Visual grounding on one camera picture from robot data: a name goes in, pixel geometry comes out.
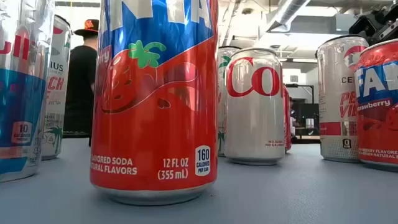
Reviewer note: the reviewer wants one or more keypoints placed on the white Celsius can black lid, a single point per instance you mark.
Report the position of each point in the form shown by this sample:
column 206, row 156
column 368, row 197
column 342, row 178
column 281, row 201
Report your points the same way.
column 335, row 93
column 221, row 77
column 59, row 77

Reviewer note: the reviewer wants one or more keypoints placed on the silver Diet Coke can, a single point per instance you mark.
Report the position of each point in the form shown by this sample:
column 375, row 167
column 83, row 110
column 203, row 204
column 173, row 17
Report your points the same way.
column 253, row 124

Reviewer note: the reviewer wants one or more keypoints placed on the blue silver Red Bull can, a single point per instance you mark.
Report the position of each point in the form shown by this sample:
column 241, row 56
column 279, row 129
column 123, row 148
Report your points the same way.
column 21, row 93

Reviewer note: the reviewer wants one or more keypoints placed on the ceiling light bar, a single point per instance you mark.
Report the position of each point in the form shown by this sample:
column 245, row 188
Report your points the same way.
column 304, row 60

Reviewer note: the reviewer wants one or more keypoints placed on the large black screen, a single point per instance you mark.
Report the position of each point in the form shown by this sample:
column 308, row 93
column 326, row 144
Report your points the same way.
column 303, row 112

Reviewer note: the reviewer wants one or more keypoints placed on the blue-grey table mat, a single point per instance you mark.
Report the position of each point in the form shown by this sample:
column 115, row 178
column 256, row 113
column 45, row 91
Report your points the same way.
column 280, row 193

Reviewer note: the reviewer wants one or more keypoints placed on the person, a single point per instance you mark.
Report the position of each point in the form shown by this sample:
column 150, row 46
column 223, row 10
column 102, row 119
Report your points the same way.
column 81, row 87

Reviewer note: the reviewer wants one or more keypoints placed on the silver ventilation duct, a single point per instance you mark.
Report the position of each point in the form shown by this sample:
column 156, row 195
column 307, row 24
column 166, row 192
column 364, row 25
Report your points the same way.
column 287, row 12

